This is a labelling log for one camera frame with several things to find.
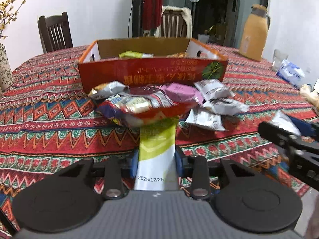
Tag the dark wooden chair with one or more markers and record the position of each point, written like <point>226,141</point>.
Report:
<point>56,33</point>

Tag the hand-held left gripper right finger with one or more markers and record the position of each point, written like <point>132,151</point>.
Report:
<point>179,164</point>

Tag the beige lumpy object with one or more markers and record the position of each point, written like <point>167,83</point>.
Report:
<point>310,95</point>

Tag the silver dark-print snack packet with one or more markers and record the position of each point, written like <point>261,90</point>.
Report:
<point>211,88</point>

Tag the white blue tissue pack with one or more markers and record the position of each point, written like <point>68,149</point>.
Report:
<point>290,73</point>

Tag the orange silver chip packet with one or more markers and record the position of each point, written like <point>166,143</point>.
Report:
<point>107,89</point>

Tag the clear glass cup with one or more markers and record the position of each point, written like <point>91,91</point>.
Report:
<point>279,57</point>

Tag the green white stick packet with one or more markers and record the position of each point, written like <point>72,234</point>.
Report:
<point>157,151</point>

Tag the floral ceramic vase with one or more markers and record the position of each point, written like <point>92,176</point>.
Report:
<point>5,67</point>

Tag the red tassel hanging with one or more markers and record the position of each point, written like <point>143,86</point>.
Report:
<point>152,5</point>

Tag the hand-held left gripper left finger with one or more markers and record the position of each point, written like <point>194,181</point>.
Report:
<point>134,165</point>

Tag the chair with beige cloth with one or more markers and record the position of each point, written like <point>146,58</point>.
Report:
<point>185,17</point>

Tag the golden snack packet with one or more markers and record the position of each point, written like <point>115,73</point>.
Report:
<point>178,54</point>

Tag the large red blue snack bag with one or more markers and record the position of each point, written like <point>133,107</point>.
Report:
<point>139,107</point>

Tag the red cardboard box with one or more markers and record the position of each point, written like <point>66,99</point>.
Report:
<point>149,73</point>

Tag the tan thermos jug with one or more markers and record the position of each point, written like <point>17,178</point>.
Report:
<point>254,34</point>

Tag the white bucket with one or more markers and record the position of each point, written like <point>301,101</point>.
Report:
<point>203,37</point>

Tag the dark framed glass door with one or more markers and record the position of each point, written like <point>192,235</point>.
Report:
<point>239,17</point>

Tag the yellow flower branches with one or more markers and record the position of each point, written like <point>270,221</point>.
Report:
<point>10,12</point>

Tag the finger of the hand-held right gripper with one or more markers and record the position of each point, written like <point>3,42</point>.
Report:
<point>309,128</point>
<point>276,133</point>

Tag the pink snack packet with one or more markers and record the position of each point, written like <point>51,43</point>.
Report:
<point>182,92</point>

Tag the slatted wooden chair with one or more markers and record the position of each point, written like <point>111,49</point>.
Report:
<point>173,25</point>

